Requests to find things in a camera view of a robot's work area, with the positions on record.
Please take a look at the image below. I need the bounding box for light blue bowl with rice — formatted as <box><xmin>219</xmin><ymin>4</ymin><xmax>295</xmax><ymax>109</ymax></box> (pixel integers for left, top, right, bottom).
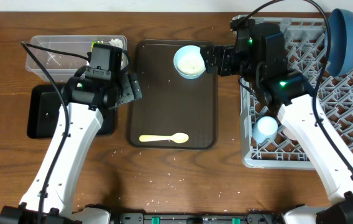
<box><xmin>173</xmin><ymin>45</ymin><xmax>206</xmax><ymax>80</ymax></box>

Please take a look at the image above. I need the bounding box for white paper wrapper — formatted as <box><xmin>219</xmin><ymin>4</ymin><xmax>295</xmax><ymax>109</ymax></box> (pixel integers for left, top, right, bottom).
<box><xmin>109</xmin><ymin>39</ymin><xmax>124</xmax><ymax>49</ymax></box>

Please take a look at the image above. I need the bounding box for light blue plastic cup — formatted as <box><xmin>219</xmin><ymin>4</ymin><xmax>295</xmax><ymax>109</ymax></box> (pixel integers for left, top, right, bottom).
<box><xmin>252</xmin><ymin>116</ymin><xmax>278</xmax><ymax>144</ymax></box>

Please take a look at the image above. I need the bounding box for dark blue plate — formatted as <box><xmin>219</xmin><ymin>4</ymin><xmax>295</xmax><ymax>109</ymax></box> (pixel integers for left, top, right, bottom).
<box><xmin>326</xmin><ymin>9</ymin><xmax>353</xmax><ymax>77</ymax></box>

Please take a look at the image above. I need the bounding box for green yellow snack packet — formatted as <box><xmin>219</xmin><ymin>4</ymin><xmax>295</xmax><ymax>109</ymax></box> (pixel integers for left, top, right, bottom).
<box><xmin>90</xmin><ymin>40</ymin><xmax>104</xmax><ymax>52</ymax></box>

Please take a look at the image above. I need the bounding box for pink plastic cup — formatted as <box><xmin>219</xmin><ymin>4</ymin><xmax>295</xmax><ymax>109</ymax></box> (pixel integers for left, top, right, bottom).
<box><xmin>283</xmin><ymin>128</ymin><xmax>296</xmax><ymax>141</ymax></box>

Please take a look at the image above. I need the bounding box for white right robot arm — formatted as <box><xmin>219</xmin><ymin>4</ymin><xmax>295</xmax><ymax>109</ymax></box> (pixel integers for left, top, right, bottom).
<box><xmin>199</xmin><ymin>19</ymin><xmax>353</xmax><ymax>223</ymax></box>

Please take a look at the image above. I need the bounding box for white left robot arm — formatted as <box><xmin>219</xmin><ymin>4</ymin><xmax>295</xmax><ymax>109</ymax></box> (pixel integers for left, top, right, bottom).
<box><xmin>0</xmin><ymin>73</ymin><xmax>142</xmax><ymax>223</ymax></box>

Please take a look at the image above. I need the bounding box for clear plastic waste bin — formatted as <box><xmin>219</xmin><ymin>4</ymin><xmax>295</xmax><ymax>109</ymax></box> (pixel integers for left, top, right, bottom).
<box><xmin>30</xmin><ymin>35</ymin><xmax>127</xmax><ymax>83</ymax></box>

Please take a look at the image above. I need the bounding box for grey dishwasher rack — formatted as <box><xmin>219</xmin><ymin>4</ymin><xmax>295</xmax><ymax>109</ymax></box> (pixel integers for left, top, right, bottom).
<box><xmin>240</xmin><ymin>17</ymin><xmax>353</xmax><ymax>170</ymax></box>

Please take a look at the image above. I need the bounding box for dark brown serving tray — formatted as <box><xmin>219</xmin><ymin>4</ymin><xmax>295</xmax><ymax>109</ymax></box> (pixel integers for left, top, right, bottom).
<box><xmin>127</xmin><ymin>40</ymin><xmax>218</xmax><ymax>150</ymax></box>

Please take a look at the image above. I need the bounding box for cream plastic spoon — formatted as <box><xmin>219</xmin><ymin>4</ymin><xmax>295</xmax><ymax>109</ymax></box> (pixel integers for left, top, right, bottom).
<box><xmin>139</xmin><ymin>133</ymin><xmax>189</xmax><ymax>144</ymax></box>

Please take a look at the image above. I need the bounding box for black rail at table edge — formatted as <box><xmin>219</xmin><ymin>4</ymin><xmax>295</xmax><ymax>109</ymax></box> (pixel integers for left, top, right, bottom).
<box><xmin>0</xmin><ymin>203</ymin><xmax>342</xmax><ymax>224</ymax></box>

